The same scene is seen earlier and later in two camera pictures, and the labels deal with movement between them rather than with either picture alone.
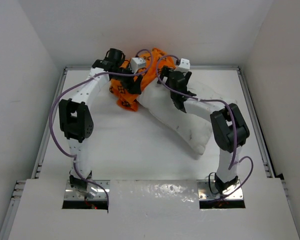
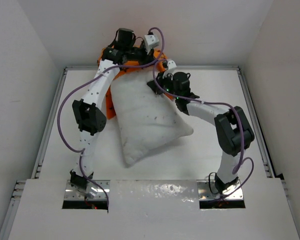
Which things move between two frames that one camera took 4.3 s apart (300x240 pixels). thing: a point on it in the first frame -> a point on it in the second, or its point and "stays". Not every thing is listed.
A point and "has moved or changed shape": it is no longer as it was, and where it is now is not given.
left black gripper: [133, 86] -> [147, 56]
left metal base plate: [71, 193] stays
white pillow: [194, 125] has moved or changed shape
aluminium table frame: [244, 89] stays
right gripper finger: [165, 72] -> [152, 85]
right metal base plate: [207, 191] stays
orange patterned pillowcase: [158, 61] has moved or changed shape
